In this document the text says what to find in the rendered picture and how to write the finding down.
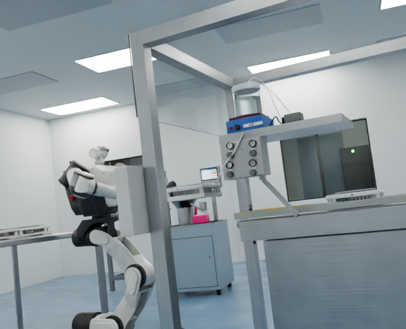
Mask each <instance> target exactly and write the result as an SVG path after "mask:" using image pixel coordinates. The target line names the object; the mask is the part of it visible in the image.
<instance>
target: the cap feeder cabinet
mask: <svg viewBox="0 0 406 329"><path fill-rule="evenodd" d="M227 221H228V219H225V220H218V221H210V222H209V223H202V224H195V225H194V224H189V225H174V226H170V229H171V236H172V247H173V254H174V265H175V272H176V283H177V290H178V292H191V291H202V290H217V295H221V289H223V288H224V287H226V286H227V285H228V287H231V286H232V284H231V282H233V280H234V272H233V267H232V257H231V250H230V240H229V235H228V224H227Z"/></svg>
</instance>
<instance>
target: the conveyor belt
mask: <svg viewBox="0 0 406 329"><path fill-rule="evenodd" d="M400 205H406V202H400V203H393V204H383V205H382V206H366V207H359V208H347V209H340V210H332V211H328V210H324V211H313V212H306V213H299V214H298V215H311V214H317V213H330V212H342V211H349V210H361V209H368V208H380V207H387V206H400ZM291 216H294V215H293V214H287V215H275V216H268V217H256V218H249V219H242V220H239V221H237V222H236V228H237V229H240V228H238V227H237V223H238V222H240V221H252V220H259V219H272V218H279V217H291Z"/></svg>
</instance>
